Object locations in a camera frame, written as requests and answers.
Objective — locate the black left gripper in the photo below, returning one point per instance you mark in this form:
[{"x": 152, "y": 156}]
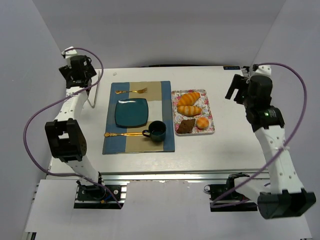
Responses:
[{"x": 66, "y": 71}]

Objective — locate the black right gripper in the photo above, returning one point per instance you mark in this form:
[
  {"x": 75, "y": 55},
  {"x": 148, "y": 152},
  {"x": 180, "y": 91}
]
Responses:
[{"x": 236, "y": 86}]

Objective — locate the round orange bun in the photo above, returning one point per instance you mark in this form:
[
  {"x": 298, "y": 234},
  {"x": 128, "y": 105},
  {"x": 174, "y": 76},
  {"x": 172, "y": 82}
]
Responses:
[{"x": 202, "y": 123}]

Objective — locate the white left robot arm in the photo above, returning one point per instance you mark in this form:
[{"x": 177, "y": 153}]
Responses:
[{"x": 65, "y": 138}]

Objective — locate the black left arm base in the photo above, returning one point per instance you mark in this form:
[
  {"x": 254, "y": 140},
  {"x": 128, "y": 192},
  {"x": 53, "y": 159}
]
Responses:
[{"x": 96, "y": 197}]

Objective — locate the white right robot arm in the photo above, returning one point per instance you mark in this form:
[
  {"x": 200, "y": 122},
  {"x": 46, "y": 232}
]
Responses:
[{"x": 285, "y": 197}]

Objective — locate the blue table label right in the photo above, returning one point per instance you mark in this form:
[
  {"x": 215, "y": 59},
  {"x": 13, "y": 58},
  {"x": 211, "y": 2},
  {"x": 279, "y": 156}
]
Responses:
[{"x": 231, "y": 67}]

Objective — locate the floral rectangular tray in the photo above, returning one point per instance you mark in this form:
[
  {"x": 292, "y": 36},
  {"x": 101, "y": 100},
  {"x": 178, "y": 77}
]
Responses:
[{"x": 202, "y": 102}]

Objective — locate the striped orange croissant upper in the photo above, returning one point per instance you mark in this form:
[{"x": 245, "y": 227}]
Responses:
[{"x": 188, "y": 99}]

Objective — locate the striped orange croissant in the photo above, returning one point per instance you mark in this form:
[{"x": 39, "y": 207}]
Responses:
[
  {"x": 188, "y": 99},
  {"x": 189, "y": 111}
]

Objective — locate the striped orange croissant lower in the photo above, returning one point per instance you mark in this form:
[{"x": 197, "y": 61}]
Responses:
[{"x": 189, "y": 111}]

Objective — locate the brown chocolate pastry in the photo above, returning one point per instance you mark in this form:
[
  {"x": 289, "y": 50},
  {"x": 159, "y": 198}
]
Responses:
[{"x": 186, "y": 126}]

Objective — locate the teal square plate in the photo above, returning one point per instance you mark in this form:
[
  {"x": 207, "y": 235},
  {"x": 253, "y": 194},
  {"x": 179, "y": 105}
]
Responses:
[{"x": 131, "y": 112}]

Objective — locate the gold fork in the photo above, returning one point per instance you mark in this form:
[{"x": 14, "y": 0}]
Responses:
[{"x": 140, "y": 91}]

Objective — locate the gold spoon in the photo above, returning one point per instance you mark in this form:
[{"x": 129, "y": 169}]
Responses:
[{"x": 128, "y": 134}]

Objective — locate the blue beige placemat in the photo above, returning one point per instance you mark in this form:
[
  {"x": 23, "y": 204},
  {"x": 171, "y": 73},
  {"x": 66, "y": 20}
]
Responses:
[{"x": 159, "y": 101}]

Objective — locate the dark teal mug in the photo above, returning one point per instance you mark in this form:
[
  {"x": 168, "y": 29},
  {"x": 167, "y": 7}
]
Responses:
[{"x": 156, "y": 131}]

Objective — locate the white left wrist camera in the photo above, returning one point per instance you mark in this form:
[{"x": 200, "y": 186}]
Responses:
[{"x": 69, "y": 52}]

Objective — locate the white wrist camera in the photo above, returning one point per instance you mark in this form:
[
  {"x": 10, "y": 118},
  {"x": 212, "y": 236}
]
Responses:
[
  {"x": 260, "y": 70},
  {"x": 69, "y": 52}
]

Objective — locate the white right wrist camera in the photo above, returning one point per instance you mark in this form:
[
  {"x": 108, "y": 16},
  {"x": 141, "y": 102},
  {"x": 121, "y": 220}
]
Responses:
[{"x": 260, "y": 70}]

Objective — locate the aluminium front rail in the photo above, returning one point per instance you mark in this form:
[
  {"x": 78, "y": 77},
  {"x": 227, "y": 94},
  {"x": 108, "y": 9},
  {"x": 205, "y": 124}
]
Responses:
[{"x": 161, "y": 176}]

